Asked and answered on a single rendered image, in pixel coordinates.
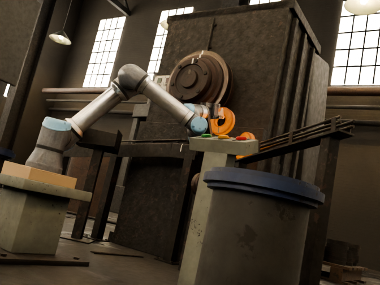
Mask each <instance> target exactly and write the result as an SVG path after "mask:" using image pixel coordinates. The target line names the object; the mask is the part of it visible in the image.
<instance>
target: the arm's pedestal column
mask: <svg viewBox="0 0 380 285"><path fill-rule="evenodd" d="M69 201H70V198H66V197H61V196H55V195H49V194H45V193H40V192H34V191H28V190H24V189H20V188H15V187H11V186H8V185H3V188H2V192H1V196H0V264H5V265H45V266H85V267H88V266H89V262H88V261H86V260H83V259H81V258H80V257H76V256H73V255H71V254H68V253H66V252H63V251H60V250H58V249H57V247H58V243H59V239H60V236H61V232H62V228H63V224H64V219H65V217H66V213H67V209H68V205H69Z"/></svg>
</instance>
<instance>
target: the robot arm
mask: <svg viewBox="0 0 380 285"><path fill-rule="evenodd" d="M139 93H142V94H143V95H145V96H146V97H148V98H149V99H150V100H151V101H153V102H154V103H155V104H156V105H158V106H159V107H160V108H161V109H163V110H164V111H165V112H167V113H168V114H169V115H171V116H172V117H173V118H174V119H176V120H177V121H178V122H179V123H181V124H182V125H183V126H185V127H186V128H187V134H188V139H189V138H190V137H197V136H201V135H202V134H211V135H212V134H213V131H212V127H211V121H210V120H211V119H224V113H223V108H221V111H220V112H218V111H219V109H220V106H221V104H217V103H209V102H208V103H207V102H200V105H197V104H192V103H185V104H182V103H181V102H179V101H178V100H177V99H176V98H174V97H173V96H172V95H171V94H169V93H168V92H166V91H165V90H164V89H163V88H161V87H160V86H159V85H158V84H156V83H155V82H154V81H153V80H151V77H150V75H148V74H147V73H146V72H145V71H144V70H142V69H141V68H140V67H139V66H137V65H135V64H126V65H124V66H123V67H122V68H121V69H120V70H119V72H118V77H117V78H116V79H115V80H113V81H112V82H111V87H110V88H109V89H107V90H106V91H105V92H103V93H102V94H101V95H100V96H98V97H97V98H96V99H95V100H94V101H92V102H91V103H90V104H89V105H87V106H86V107H85V108H83V109H82V110H81V111H80V112H78V113H77V114H76V115H75V116H73V117H72V118H71V119H67V118H66V119H65V120H59V119H55V118H51V117H48V116H47V117H46V118H45V119H44V121H43V122H42V127H41V131H40V134H39V137H38V140H37V143H36V147H35V149H34V151H33V152H32V154H31V155H30V156H29V158H28V159H27V161H26V163H25V166H29V167H33V168H36V169H40V170H45V171H49V172H53V173H56V174H62V170H63V169H62V155H63V152H65V151H68V150H70V149H72V148H73V147H74V146H75V144H76V142H77V141H79V140H80V139H81V138H82V137H83V132H84V131H86V130H87V129H88V128H89V127H90V126H92V125H93V124H94V123H95V122H96V121H98V120H99V119H101V118H102V117H103V116H104V115H105V114H107V113H108V112H109V111H110V110H111V109H113V108H114V107H115V106H116V105H117V104H119V103H120V102H121V101H128V100H129V99H130V98H131V97H134V96H136V95H138V94H139Z"/></svg>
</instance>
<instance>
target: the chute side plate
mask: <svg viewBox="0 0 380 285"><path fill-rule="evenodd" d="M181 146H182V149H181V152H180V148H181ZM196 152H197V151H194V150H190V149H189V145H177V144H147V145H120V148H119V153H118V155H117V157H173V158H182V159H184V157H185V154H193V158H192V159H193V160H195V157H196ZM63 153H64V157H91V156H92V153H93V149H88V148H83V147H79V146H74V147H73V148H72V149H70V150H68V151H65V152H63ZM103 157H111V153H106V152H104V154H103Z"/></svg>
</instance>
